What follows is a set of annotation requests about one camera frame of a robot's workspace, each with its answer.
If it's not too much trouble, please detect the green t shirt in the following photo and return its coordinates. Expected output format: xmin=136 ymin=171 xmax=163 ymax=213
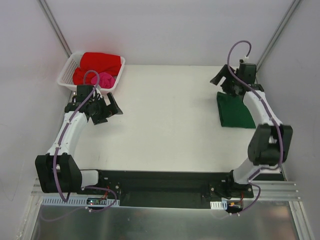
xmin=216 ymin=92 xmax=256 ymax=129

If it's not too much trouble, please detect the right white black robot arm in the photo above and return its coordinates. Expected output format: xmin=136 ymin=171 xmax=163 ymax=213
xmin=210 ymin=61 xmax=293 ymax=198

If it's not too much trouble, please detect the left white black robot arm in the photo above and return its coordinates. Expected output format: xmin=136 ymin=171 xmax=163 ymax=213
xmin=35 ymin=84 xmax=123 ymax=195

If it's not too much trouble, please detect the left aluminium frame post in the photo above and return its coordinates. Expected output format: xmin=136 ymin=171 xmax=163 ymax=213
xmin=36 ymin=0 xmax=72 ymax=58

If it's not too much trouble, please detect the white plastic basket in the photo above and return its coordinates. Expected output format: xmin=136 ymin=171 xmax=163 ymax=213
xmin=57 ymin=52 xmax=126 ymax=95

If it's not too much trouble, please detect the aluminium frame post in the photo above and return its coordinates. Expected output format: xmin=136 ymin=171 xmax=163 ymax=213
xmin=256 ymin=0 xmax=303 ymax=71
xmin=36 ymin=0 xmax=72 ymax=58

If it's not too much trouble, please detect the right aluminium frame post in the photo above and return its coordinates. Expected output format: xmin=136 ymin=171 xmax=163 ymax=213
xmin=256 ymin=0 xmax=303 ymax=71

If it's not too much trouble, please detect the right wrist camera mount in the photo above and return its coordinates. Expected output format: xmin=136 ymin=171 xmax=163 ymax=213
xmin=240 ymin=56 xmax=249 ymax=63

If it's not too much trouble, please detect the right white cable duct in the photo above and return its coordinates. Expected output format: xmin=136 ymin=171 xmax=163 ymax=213
xmin=210 ymin=200 xmax=228 ymax=210

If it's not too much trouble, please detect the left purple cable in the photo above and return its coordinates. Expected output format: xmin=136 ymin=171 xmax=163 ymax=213
xmin=39 ymin=70 xmax=118 ymax=222

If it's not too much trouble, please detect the left white cable duct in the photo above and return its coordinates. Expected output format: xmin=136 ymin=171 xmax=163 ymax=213
xmin=42 ymin=196 xmax=120 ymax=208

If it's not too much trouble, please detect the red t shirt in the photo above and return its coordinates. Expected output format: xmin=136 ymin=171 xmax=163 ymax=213
xmin=72 ymin=52 xmax=122 ymax=85

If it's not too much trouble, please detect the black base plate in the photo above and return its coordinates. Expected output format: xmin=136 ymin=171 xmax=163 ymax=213
xmin=77 ymin=170 xmax=254 ymax=209

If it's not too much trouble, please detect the aluminium front rail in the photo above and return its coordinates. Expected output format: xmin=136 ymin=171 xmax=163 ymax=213
xmin=31 ymin=178 xmax=302 ymax=203

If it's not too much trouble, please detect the pink t shirt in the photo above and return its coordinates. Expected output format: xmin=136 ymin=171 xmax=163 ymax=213
xmin=88 ymin=72 xmax=116 ymax=89

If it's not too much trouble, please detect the white cable duct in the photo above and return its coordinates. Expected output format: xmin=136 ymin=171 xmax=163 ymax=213
xmin=210 ymin=200 xmax=228 ymax=210
xmin=42 ymin=196 xmax=120 ymax=208

